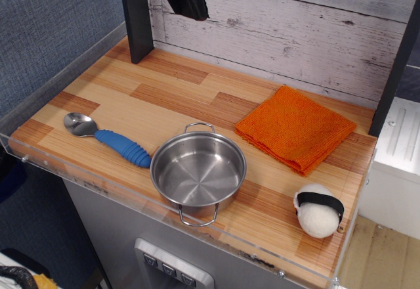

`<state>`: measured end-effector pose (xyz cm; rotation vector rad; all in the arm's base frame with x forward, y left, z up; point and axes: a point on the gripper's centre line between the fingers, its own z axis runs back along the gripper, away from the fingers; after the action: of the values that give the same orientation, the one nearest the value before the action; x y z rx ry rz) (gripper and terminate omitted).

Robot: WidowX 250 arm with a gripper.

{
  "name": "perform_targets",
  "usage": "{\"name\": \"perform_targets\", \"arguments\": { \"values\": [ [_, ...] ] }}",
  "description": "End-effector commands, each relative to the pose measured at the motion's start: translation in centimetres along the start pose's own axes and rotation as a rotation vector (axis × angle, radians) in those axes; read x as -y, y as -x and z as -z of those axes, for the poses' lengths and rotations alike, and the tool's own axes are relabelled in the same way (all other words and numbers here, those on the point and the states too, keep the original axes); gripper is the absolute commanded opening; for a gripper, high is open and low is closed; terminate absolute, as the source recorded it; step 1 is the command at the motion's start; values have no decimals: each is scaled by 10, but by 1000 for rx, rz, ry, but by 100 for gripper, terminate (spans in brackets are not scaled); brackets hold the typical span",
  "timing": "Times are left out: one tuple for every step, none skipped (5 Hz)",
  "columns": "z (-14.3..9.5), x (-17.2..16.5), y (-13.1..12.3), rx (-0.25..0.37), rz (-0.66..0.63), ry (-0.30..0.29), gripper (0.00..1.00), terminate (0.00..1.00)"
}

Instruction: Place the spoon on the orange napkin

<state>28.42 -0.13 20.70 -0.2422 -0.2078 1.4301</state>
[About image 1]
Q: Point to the yellow black object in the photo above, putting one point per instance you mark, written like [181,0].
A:
[15,277]

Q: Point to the silver button panel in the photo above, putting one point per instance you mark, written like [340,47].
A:
[172,266]

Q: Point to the blue handled metal spoon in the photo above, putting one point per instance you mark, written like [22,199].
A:
[81,125]

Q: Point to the dark grey right post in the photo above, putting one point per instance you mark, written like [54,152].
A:
[397,70]

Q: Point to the white aluminium block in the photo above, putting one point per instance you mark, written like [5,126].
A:
[397,149]

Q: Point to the dark grey post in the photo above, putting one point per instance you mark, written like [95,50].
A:
[397,70]
[139,29]

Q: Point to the white felt sushi toy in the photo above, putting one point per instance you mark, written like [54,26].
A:
[319,213]

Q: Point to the dark grey left post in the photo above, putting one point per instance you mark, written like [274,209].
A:
[139,29]

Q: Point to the clear acrylic table guard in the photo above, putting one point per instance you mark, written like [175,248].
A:
[256,242]

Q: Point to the orange folded napkin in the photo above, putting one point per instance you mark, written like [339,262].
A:
[295,130]

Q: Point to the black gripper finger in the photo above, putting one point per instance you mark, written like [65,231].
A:
[194,9]

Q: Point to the stainless steel pot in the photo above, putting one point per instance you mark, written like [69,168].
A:
[198,172]

